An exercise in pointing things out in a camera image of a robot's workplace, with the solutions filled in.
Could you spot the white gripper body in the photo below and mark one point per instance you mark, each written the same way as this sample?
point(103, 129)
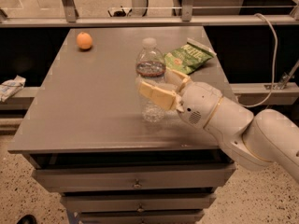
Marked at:
point(199, 104)

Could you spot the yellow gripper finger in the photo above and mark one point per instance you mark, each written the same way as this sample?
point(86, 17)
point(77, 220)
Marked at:
point(167, 100)
point(177, 79)

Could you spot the clear plastic water bottle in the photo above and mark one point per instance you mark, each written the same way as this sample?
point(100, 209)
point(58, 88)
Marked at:
point(150, 64)

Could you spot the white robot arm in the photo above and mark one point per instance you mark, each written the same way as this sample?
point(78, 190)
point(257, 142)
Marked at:
point(254, 141)

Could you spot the green chip bag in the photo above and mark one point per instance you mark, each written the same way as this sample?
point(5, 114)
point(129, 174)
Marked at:
point(189, 57)

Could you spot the grey drawer cabinet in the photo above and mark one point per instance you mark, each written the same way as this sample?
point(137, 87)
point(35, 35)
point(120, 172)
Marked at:
point(86, 139)

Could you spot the top drawer knob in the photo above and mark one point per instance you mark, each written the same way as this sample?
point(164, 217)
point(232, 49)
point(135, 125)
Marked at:
point(137, 184)

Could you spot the drawer knob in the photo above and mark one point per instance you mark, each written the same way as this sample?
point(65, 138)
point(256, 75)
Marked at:
point(140, 209)
point(137, 184)

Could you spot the orange fruit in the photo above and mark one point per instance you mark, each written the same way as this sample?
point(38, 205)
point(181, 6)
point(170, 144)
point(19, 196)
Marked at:
point(84, 41)

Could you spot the middle drawer knob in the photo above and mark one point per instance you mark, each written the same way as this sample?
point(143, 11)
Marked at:
point(140, 209)

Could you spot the white wrapped packet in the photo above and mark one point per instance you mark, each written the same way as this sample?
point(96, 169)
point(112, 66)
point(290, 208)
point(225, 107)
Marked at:
point(11, 87)

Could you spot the black shoe tip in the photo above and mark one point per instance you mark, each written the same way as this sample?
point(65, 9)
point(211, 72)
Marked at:
point(27, 219)

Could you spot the metal railing frame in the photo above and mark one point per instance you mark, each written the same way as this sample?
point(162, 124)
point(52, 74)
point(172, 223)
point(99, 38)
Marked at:
point(115, 13)

